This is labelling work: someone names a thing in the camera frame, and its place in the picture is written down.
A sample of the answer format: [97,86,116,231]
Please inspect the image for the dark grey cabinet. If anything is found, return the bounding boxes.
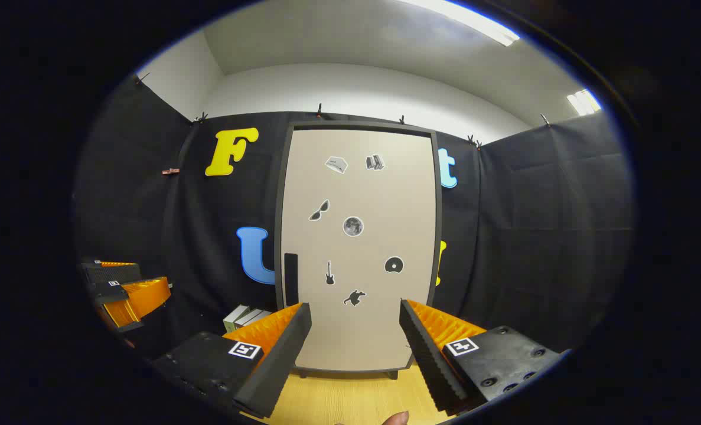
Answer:
[273,121,444,380]

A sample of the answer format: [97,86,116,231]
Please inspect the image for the row of black cloth clips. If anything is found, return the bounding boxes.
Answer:
[136,72,552,148]

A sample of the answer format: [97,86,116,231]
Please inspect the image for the ceiling light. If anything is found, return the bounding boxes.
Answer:
[566,89,602,116]

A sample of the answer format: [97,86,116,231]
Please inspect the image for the black backdrop cloth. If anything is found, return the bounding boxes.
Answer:
[73,74,634,361]

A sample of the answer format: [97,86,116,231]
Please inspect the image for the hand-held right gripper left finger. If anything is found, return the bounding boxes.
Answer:
[149,302,313,420]

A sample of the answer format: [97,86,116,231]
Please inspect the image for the black cabinet door handle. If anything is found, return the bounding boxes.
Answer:
[283,253,299,306]

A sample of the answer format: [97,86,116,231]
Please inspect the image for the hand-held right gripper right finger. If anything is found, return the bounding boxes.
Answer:
[399,299,566,414]

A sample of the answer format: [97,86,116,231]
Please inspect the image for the green book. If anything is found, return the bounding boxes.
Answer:
[223,304,250,333]

